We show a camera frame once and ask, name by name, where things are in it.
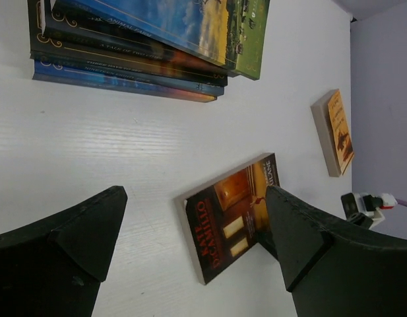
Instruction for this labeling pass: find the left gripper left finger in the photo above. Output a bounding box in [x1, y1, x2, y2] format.
[0, 186, 127, 316]

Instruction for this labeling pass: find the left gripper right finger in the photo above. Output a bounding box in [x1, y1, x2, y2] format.
[266, 186, 407, 316]

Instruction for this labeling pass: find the brown orange book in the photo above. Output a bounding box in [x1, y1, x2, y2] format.
[173, 153, 280, 285]

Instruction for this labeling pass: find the yellow orange book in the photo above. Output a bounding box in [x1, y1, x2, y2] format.
[311, 89, 354, 178]

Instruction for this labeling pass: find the Nineteen Eighty-Four blue book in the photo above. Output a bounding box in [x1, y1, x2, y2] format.
[34, 60, 224, 97]

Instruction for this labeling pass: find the Three Days to See book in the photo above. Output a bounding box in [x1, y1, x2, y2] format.
[30, 51, 228, 97]

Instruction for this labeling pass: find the A Tale of Two Cities book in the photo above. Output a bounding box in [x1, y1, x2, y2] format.
[27, 1, 228, 83]

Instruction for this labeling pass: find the green and blue book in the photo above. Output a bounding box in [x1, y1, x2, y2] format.
[41, 1, 270, 81]

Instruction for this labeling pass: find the Jane Eyre blue book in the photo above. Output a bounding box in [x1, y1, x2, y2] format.
[32, 73, 218, 103]

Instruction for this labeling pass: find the Little Women floral book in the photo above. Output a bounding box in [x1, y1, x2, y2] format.
[39, 0, 55, 36]

